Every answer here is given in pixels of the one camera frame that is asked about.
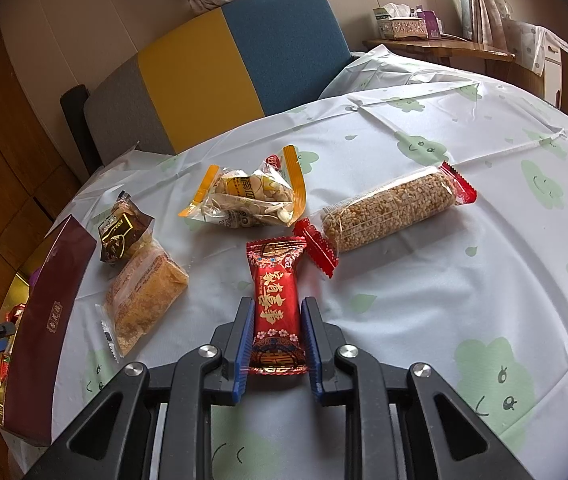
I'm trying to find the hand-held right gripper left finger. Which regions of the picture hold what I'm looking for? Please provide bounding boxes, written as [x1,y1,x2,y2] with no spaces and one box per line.
[24,296,257,480]

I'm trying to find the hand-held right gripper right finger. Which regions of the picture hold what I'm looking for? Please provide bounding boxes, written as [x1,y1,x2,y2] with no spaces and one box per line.
[300,296,560,480]

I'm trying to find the gold-lined maroon tin box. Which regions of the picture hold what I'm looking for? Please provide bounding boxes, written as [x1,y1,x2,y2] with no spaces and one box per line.
[0,214,98,448]

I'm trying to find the large red snack packet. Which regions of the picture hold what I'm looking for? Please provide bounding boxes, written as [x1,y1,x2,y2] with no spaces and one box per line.
[245,236,310,377]

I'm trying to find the clear golden rice cake packet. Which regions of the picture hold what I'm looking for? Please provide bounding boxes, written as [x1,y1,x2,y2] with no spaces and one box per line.
[95,240,190,361]

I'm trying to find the seed packet with orange ends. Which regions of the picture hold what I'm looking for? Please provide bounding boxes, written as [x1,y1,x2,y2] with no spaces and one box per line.
[178,145,307,228]

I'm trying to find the puffed rice bar red ends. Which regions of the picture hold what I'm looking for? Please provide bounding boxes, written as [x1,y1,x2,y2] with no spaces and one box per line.
[294,161,478,279]

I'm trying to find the brown chocolate snack packet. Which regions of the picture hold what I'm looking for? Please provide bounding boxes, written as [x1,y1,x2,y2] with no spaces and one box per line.
[98,191,156,265]

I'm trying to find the wooden side table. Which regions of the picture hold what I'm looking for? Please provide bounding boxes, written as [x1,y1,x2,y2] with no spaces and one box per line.
[362,37,515,78]

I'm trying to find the ornate tissue box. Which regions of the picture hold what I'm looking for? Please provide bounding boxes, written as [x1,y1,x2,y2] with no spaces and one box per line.
[381,4,426,41]

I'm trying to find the green white small box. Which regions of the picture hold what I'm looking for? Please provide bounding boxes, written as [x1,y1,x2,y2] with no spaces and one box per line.
[373,7,394,36]

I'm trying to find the purple small box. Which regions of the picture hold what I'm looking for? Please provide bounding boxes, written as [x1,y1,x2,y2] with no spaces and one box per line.
[416,7,444,40]

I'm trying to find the white dotted bag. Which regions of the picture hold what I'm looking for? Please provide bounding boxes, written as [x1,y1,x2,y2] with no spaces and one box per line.
[501,17,540,73]

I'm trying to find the white small cabinet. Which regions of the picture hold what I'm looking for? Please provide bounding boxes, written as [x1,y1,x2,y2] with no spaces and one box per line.
[534,25,568,111]

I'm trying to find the hanging floral curtain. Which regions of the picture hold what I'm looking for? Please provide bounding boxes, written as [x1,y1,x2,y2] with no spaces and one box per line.
[456,0,510,51]

